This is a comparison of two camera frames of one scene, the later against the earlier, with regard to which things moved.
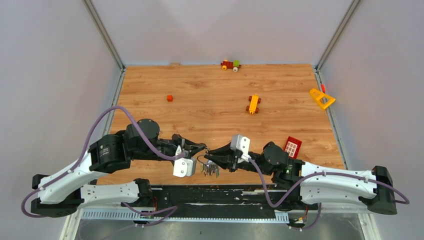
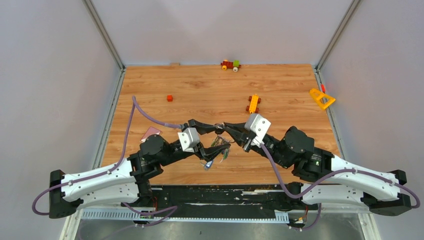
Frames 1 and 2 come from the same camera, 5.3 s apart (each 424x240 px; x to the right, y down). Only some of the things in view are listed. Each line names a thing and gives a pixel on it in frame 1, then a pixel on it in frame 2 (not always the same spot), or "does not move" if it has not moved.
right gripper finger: x=225 y=161 to x=239 y=137
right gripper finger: x=223 y=150 to x=240 y=126
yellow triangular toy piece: x=317 y=95 does not move
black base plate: x=239 y=196 does not move
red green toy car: x=235 y=65 does not move
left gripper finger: x=193 y=147 to x=202 y=128
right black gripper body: x=249 y=166 to x=269 y=149
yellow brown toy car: x=254 y=100 does not move
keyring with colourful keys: x=210 y=168 to x=218 y=129
